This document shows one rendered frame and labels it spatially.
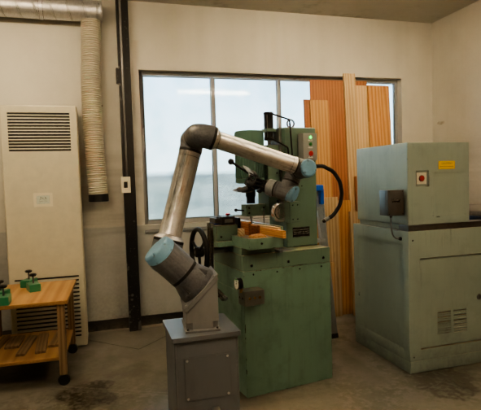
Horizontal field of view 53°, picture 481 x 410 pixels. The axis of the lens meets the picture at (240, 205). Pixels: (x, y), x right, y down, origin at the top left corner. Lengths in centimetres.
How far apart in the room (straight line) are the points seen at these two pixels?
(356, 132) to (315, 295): 207
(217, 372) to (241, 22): 312
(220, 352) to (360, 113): 302
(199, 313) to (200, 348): 15
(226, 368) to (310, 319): 85
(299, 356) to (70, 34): 296
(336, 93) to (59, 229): 267
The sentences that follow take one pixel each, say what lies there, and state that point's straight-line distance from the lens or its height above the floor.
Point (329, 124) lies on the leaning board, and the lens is 443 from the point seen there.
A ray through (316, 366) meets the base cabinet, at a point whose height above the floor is 9.
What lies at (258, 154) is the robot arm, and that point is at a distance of 234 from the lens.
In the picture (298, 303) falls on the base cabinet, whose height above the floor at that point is 49.
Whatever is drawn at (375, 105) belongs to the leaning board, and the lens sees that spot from 471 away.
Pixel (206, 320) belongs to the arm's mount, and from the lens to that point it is 218.
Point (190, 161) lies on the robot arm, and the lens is 237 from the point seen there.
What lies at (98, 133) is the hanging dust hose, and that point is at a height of 161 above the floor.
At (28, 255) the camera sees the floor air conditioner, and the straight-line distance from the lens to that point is 382.
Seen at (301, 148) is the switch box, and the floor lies 139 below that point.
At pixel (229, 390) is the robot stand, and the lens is 227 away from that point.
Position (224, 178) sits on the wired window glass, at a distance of 426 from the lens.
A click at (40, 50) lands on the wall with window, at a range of 420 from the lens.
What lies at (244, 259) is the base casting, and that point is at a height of 78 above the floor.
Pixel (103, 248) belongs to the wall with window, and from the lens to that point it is 408.
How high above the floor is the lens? 122
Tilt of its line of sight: 3 degrees down
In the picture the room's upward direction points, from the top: 2 degrees counter-clockwise
